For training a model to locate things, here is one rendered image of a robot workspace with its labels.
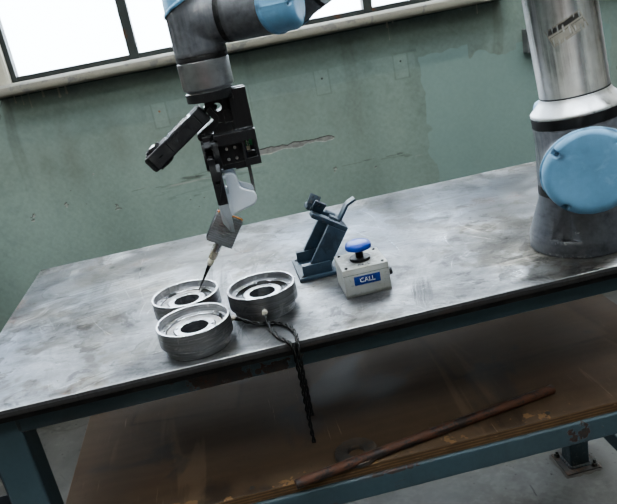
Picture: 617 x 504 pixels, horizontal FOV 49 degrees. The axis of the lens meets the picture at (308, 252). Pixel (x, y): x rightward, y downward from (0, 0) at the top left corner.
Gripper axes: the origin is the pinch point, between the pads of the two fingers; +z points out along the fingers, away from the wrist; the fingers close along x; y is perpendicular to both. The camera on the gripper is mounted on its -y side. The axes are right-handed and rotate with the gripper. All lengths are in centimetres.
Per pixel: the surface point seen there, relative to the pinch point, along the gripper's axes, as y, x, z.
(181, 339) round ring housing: -9.0, -18.5, 9.2
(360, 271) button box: 17.7, -10.0, 9.1
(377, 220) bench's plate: 28.5, 23.3, 13.0
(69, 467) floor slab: -68, 90, 93
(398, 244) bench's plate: 28.2, 7.6, 13.0
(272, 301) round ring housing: 4.0, -11.7, 9.8
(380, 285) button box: 20.4, -10.0, 12.1
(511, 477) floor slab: 55, 35, 93
